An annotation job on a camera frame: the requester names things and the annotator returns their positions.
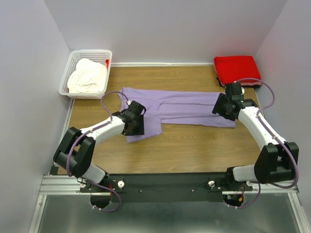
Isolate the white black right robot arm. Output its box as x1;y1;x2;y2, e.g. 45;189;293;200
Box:
212;82;299;190

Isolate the folded red t shirt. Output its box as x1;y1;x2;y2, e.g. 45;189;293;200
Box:
214;56;261;85

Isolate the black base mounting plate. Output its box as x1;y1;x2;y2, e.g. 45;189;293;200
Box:
80;172;252;203

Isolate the folded black t shirt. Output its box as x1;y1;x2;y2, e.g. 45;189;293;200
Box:
215;76;262;89

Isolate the red garment in basket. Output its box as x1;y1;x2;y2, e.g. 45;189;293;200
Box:
105;58;111;70

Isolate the white crumpled t shirt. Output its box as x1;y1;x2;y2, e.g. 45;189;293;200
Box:
67;58;107;94

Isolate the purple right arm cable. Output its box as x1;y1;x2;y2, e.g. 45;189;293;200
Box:
227;78;299;209

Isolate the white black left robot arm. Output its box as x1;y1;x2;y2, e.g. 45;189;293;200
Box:
53;101;146;192

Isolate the purple t shirt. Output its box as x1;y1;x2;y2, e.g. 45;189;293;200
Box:
119;87;236;143

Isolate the white plastic laundry basket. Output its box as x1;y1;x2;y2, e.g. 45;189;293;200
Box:
58;50;112;100

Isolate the folded pink t shirt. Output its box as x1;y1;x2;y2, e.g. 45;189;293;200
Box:
240;81;261;88

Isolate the aluminium frame rail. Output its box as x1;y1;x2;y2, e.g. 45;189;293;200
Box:
29;175;311;233

